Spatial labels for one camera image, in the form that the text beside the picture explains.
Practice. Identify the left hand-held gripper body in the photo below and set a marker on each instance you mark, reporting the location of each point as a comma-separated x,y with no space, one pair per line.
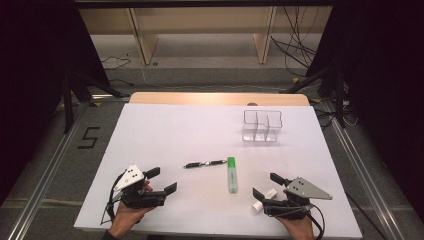
133,175

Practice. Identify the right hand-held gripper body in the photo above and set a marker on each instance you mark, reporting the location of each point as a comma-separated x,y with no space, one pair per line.
305,190

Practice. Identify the green highlighter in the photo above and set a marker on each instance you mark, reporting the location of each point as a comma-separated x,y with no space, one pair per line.
232,176

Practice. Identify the black pen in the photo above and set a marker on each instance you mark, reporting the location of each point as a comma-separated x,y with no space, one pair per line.
205,163

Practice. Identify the clear plastic organizer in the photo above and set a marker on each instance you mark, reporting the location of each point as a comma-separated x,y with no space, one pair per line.
261,133

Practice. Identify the person's right hand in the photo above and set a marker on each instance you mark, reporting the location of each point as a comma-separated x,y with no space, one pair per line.
300,228

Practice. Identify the person's left hand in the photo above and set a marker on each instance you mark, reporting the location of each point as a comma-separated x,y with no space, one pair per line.
125,218

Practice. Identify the white table sheet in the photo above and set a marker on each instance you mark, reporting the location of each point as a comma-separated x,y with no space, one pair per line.
200,133

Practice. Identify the black tripod stand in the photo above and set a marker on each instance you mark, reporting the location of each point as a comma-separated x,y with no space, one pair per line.
339,100
68,106

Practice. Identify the black curtain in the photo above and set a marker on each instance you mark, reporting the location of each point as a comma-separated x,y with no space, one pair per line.
383,83
33,83

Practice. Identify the wooden shelf unit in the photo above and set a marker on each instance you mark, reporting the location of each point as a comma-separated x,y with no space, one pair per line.
200,20

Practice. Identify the aluminium floor rail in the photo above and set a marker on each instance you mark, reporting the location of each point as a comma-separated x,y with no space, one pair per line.
366,180
43,180

